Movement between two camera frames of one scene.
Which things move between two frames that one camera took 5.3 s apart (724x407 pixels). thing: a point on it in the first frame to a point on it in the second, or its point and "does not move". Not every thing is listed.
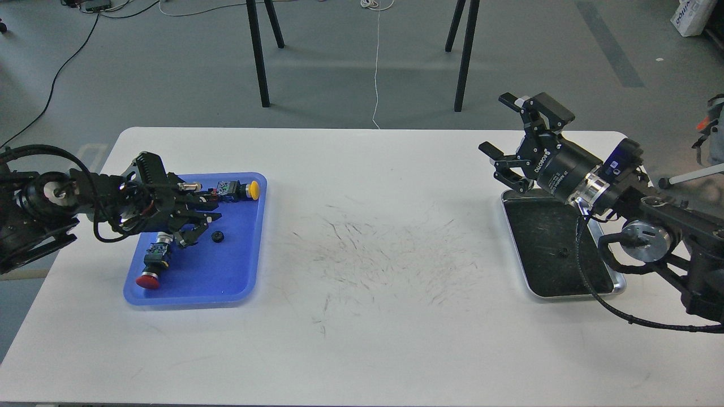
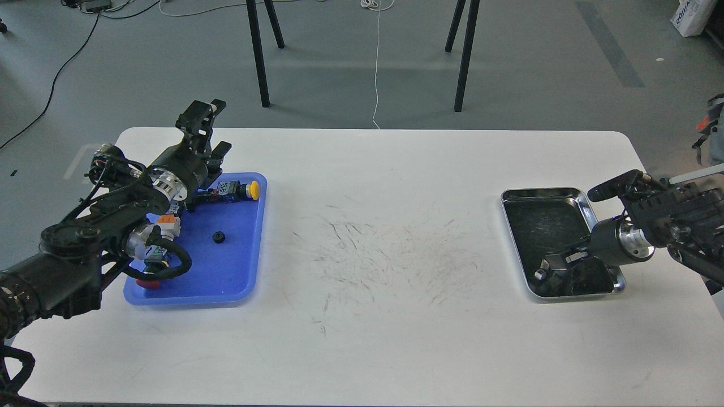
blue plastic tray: (221, 265) does not move
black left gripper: (149, 206) to (196, 121)
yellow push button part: (234, 191) does not move
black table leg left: (259, 45) does not move
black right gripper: (569, 165) to (612, 242)
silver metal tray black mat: (543, 227) does not move
